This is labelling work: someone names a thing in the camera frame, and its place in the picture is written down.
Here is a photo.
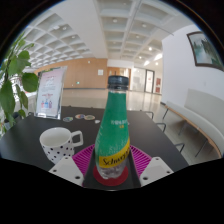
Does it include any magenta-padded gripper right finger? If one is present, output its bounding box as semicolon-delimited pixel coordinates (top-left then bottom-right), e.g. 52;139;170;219
129;144;175;188

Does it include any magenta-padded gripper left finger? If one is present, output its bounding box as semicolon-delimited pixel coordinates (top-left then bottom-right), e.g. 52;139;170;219
48;143;98;188

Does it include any green drink bottle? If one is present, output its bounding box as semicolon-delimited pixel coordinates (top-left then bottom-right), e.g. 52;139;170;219
94;75;132;180

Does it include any white dotted mug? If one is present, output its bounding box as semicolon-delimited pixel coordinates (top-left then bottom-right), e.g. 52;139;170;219
39;126;84;165

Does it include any clear acrylic sign stand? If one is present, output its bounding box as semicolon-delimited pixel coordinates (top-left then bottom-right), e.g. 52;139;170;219
34;65;69;121

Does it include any long white bench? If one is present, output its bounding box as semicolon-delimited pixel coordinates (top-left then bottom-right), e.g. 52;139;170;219
162;87;224;160

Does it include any group of ceiling lights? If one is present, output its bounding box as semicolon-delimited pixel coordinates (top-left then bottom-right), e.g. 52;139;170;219
53;16;164;68

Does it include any green leafy potted plant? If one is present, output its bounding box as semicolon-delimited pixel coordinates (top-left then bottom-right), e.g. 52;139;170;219
0;31;40;135

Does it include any dark framed wall picture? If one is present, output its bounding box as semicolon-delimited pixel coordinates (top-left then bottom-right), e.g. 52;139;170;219
186;30;224;73

